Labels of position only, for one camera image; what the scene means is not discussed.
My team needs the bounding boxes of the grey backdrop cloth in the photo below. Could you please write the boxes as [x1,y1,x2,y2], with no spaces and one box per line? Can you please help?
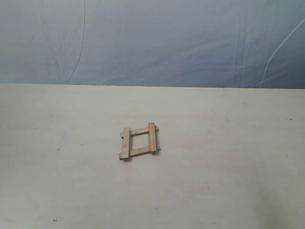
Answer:
[0,0,305,89]

